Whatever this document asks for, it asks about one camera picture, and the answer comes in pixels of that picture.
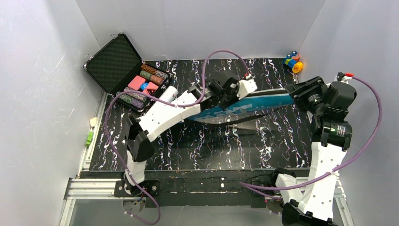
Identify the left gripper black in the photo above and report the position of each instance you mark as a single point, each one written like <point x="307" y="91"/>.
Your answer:
<point x="230" y="88"/>

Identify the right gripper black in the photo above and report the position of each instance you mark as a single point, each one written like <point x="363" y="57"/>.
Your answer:
<point x="303" y="91"/>

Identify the blue racket bag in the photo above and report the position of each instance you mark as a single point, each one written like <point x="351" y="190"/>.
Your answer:
<point x="256" y="101"/>

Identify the white shuttlecock tube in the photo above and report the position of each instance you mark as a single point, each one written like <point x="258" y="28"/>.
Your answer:
<point x="169" y="95"/>

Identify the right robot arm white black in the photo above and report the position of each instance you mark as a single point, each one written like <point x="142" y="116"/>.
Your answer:
<point x="330" y="139"/>

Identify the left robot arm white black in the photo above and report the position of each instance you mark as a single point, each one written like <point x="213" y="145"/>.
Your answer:
<point x="171" y="110"/>

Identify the poker chip roll green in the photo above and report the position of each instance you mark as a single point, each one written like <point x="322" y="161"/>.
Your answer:
<point x="151" y="77"/>

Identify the red card box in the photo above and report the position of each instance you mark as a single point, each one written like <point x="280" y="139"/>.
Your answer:
<point x="149" y="88"/>

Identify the poker chip roll brown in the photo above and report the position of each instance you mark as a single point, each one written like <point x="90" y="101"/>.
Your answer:
<point x="154" y="71"/>

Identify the poker chip roll purple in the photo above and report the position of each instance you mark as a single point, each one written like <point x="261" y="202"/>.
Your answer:
<point x="129" y="97"/>

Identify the pink card box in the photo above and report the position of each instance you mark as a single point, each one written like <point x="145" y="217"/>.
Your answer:
<point x="138" y="83"/>

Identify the black base beam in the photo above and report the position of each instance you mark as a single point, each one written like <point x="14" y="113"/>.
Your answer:
<point x="206" y="187"/>

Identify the poker chip roll front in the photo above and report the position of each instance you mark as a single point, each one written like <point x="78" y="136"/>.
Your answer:
<point x="136" y="104"/>

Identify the black aluminium case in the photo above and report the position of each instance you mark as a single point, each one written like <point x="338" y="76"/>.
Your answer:
<point x="115" y="65"/>

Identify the wooden block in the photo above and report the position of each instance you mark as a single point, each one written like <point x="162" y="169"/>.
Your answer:
<point x="93" y="122"/>

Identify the green clip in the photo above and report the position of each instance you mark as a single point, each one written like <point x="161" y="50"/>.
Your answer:
<point x="89" y="139"/>

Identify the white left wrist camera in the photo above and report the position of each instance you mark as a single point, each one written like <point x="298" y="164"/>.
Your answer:
<point x="246" y="87"/>

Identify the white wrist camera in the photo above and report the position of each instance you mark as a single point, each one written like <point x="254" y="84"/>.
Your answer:
<point x="344" y="77"/>
<point x="246" y="87"/>

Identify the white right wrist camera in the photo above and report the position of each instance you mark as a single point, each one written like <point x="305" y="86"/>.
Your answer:
<point x="344" y="77"/>

